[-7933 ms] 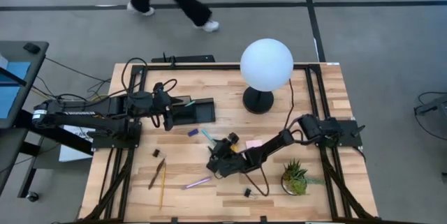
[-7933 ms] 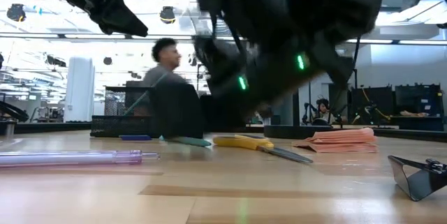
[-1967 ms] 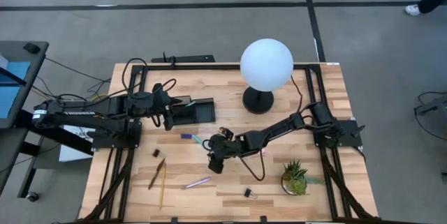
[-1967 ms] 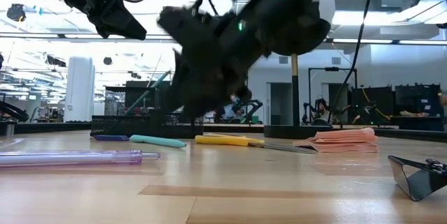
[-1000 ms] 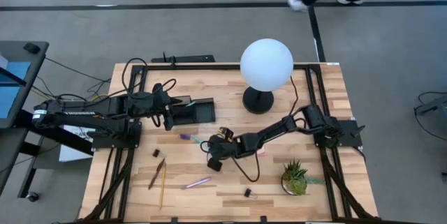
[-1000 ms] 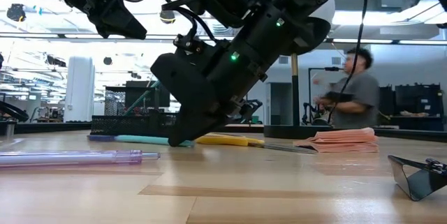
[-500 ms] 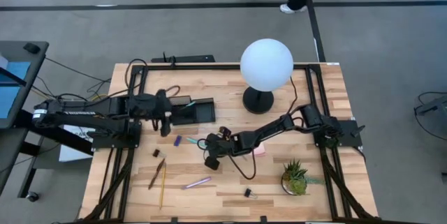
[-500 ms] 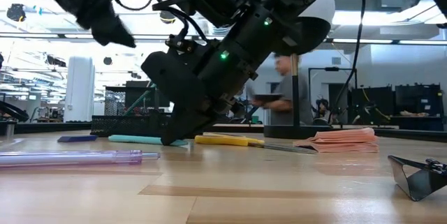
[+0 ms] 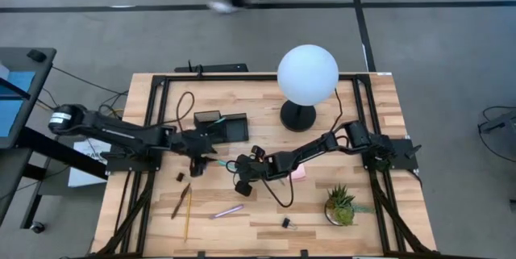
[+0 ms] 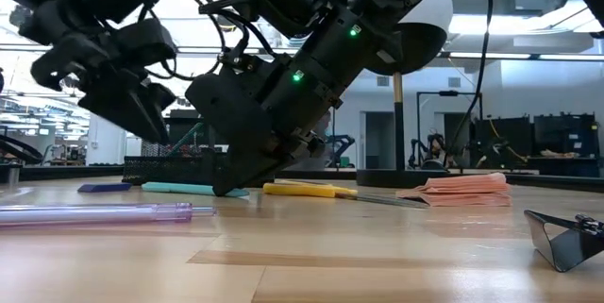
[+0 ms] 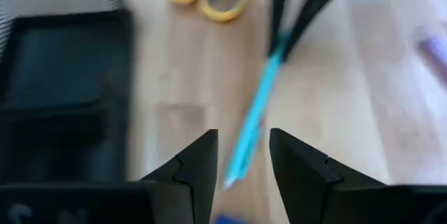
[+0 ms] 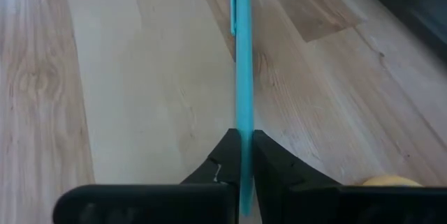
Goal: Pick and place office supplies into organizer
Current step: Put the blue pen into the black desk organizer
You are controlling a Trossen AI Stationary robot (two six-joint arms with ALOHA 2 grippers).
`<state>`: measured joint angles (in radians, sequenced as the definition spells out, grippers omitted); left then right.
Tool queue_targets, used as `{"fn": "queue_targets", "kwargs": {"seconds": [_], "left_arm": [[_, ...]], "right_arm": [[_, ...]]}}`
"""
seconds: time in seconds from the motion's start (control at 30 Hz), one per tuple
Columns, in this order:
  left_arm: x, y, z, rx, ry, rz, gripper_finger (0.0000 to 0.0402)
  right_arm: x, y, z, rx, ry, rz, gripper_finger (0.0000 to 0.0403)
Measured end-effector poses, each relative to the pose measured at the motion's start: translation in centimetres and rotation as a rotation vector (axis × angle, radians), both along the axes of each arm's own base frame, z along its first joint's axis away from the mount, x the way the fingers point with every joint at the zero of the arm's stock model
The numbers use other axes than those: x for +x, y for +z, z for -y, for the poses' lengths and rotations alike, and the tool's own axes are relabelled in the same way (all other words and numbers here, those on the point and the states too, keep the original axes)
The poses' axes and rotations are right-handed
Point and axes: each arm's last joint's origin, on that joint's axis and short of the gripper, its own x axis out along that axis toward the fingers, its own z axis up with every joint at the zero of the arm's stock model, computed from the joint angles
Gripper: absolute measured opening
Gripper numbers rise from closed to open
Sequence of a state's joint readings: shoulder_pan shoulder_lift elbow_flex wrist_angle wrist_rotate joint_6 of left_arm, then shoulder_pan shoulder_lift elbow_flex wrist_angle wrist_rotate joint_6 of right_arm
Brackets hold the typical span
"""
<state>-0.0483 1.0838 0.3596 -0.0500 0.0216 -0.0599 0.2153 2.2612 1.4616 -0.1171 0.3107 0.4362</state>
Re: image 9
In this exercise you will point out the potted succulent plant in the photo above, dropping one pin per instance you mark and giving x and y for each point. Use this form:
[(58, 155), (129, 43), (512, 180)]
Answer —
[(340, 208)]

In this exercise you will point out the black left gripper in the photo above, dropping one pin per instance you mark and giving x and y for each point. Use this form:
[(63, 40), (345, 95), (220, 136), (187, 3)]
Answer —
[(191, 144)]

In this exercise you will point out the white paper sheet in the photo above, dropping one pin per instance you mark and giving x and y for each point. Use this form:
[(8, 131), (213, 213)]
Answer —
[(80, 178)]

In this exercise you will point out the black binder clip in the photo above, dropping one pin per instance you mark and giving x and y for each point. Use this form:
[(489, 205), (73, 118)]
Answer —
[(180, 176), (286, 222)]

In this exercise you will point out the black mesh desk organizer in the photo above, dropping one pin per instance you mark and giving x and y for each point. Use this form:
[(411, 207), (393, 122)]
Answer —
[(235, 128)]

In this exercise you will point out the white globe table lamp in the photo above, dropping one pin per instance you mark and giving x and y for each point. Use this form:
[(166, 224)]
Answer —
[(306, 73)]

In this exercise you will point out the purple pen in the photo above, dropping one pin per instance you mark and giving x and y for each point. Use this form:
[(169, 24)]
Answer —
[(227, 211)]

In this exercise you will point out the black computer mouse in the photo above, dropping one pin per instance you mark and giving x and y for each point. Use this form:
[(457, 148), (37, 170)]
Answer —
[(36, 55)]

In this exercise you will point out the black box with antenna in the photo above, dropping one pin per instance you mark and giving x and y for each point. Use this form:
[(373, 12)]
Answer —
[(217, 68)]

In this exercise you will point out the yellow pencil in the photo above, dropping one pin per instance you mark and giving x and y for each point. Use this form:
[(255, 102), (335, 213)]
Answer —
[(188, 214)]

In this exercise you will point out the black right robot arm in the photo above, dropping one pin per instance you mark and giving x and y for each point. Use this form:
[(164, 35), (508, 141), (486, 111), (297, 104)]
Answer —
[(314, 150)]

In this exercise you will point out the pink sticky note pad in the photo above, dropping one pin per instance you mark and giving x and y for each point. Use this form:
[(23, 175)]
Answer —
[(299, 173)]

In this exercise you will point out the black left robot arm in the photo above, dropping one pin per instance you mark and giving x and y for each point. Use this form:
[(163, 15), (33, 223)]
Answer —
[(121, 134)]

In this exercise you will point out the brown pen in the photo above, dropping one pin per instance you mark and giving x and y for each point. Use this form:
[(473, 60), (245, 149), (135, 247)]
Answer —
[(180, 201)]

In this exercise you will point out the grey side desk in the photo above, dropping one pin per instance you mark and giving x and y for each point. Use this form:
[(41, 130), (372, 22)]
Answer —
[(40, 85)]

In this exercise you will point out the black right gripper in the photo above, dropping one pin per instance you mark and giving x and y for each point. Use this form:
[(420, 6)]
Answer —
[(260, 168)]

